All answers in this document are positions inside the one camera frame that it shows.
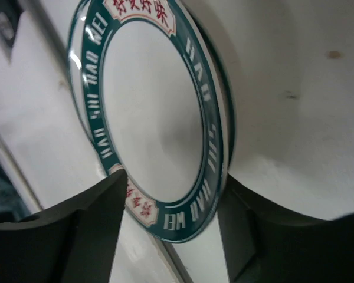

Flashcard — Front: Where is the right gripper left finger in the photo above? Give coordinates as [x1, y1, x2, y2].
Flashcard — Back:
[0, 169, 127, 282]

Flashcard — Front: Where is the green rimmed white plate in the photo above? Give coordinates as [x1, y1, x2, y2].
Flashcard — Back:
[67, 1, 234, 243]

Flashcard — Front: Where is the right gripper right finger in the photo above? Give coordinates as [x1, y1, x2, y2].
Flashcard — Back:
[219, 176, 354, 282]

